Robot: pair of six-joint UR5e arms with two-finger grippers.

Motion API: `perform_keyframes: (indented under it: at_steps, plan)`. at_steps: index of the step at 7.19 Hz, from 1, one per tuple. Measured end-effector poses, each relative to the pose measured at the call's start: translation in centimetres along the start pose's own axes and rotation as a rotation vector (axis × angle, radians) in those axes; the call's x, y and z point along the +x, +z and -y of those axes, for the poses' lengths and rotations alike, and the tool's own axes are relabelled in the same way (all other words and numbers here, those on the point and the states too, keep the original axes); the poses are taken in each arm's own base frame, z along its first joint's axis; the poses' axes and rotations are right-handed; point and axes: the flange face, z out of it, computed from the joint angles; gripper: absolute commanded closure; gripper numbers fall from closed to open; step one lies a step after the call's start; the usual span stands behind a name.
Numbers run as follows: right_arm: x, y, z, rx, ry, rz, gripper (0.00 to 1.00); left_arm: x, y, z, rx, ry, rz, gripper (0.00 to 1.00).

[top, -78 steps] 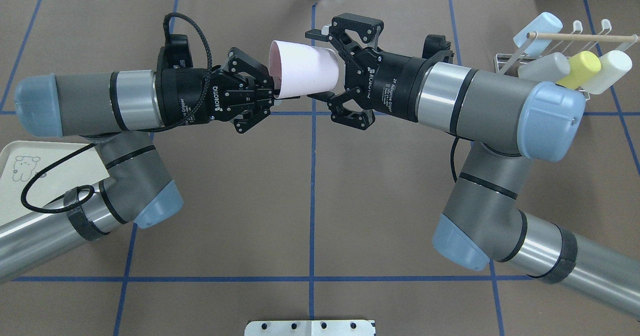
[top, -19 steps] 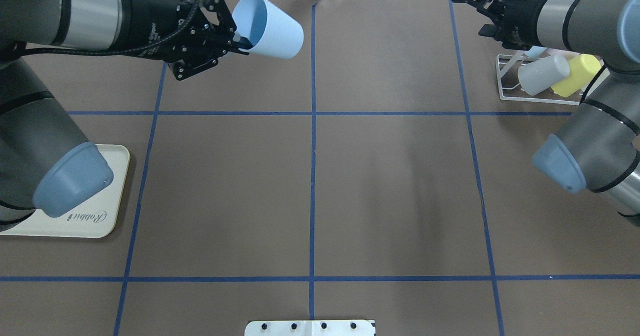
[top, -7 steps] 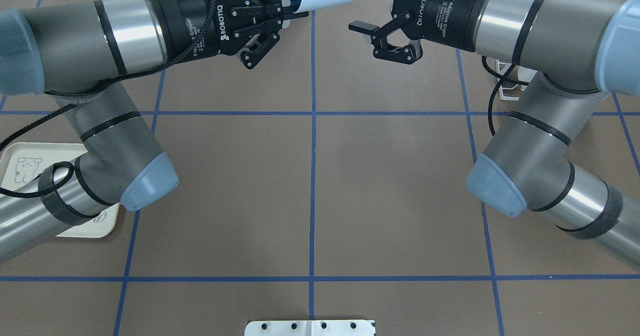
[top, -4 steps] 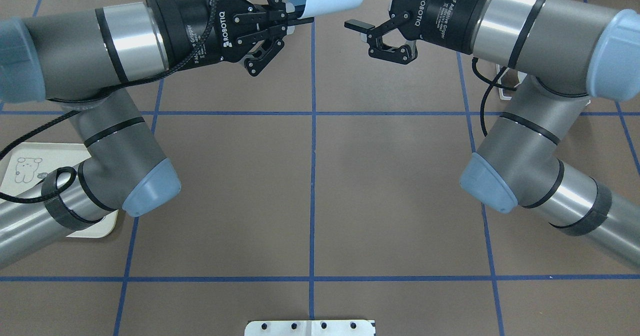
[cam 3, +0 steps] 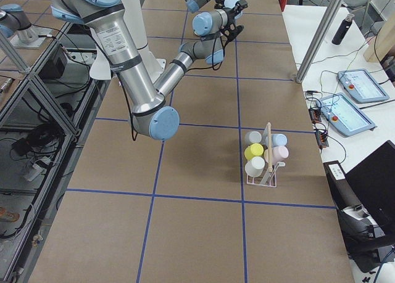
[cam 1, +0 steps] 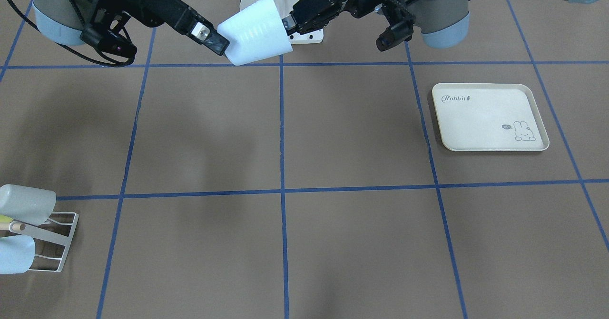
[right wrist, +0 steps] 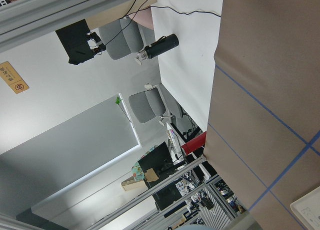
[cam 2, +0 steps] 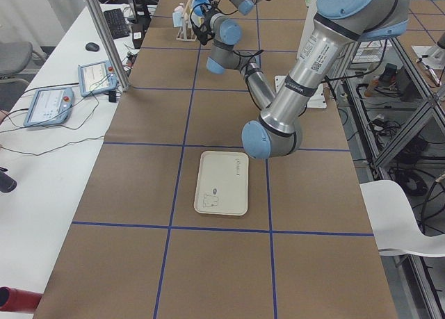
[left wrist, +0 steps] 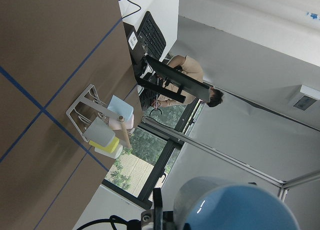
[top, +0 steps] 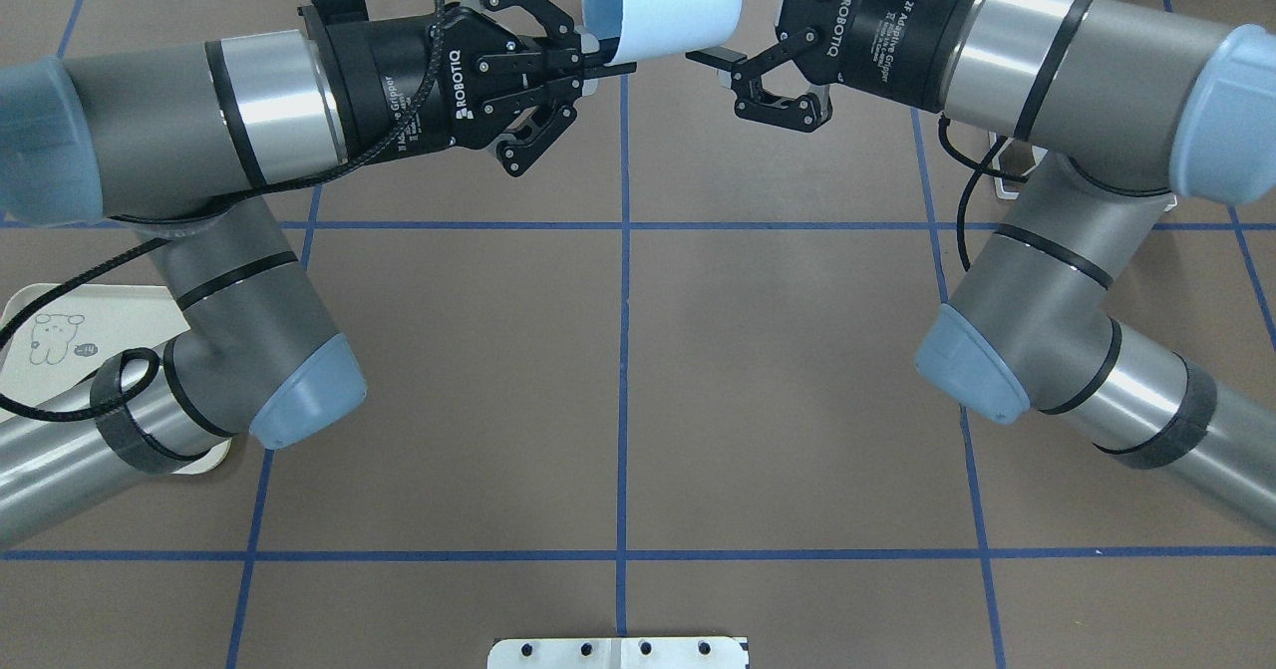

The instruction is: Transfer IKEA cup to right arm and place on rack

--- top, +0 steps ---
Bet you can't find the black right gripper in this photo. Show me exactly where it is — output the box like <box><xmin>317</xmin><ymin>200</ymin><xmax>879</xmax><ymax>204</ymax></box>
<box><xmin>685</xmin><ymin>0</ymin><xmax>977</xmax><ymax>133</ymax></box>

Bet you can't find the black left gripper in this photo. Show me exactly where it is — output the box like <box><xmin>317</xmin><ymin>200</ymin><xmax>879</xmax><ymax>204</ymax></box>
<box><xmin>299</xmin><ymin>0</ymin><xmax>637</xmax><ymax>177</ymax></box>

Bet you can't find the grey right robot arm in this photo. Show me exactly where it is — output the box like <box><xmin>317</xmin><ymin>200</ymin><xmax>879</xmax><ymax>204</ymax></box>
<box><xmin>689</xmin><ymin>0</ymin><xmax>1275</xmax><ymax>529</ymax></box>

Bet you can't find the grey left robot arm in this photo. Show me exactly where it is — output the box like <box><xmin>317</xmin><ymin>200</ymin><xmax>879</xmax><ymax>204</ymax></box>
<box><xmin>3</xmin><ymin>0</ymin><xmax>634</xmax><ymax>549</ymax></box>

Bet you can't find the cream serving tray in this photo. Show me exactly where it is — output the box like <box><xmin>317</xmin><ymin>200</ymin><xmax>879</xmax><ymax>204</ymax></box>
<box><xmin>0</xmin><ymin>283</ymin><xmax>232</xmax><ymax>477</ymax></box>

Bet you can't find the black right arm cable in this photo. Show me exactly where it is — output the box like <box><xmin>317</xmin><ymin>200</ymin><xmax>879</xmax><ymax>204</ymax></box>
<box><xmin>937</xmin><ymin>116</ymin><xmax>1013</xmax><ymax>271</ymax></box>

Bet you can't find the white wire cup rack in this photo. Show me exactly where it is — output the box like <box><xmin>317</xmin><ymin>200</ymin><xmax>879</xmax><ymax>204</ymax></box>
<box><xmin>989</xmin><ymin>138</ymin><xmax>1048</xmax><ymax>200</ymax></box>

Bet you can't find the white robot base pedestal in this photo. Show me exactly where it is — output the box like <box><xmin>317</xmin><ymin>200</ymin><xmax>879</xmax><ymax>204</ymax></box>
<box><xmin>486</xmin><ymin>636</ymin><xmax>752</xmax><ymax>668</ymax></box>

